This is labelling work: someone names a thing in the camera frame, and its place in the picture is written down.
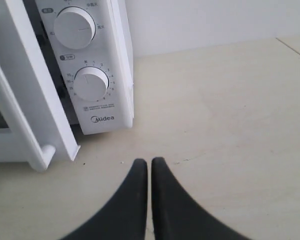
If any white upper microwave knob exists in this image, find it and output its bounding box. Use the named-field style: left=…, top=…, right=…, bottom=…
left=53, top=7, right=96, bottom=50

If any white lower microwave knob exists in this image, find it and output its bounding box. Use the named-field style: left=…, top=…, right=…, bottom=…
left=73, top=66, right=110, bottom=102

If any white microwave oven body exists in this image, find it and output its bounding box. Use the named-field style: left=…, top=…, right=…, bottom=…
left=24, top=0, right=134, bottom=135

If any white microwave knob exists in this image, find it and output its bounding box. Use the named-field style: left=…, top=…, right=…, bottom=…
left=73, top=66, right=110, bottom=102
left=53, top=7, right=96, bottom=50

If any white microwave door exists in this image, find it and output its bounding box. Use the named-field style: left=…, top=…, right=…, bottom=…
left=0, top=0, right=80, bottom=172

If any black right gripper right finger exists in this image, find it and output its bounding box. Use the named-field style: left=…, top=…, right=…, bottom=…
left=151, top=157, right=245, bottom=240

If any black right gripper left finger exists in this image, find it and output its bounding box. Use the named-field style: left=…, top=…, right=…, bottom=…
left=63, top=158, right=148, bottom=240

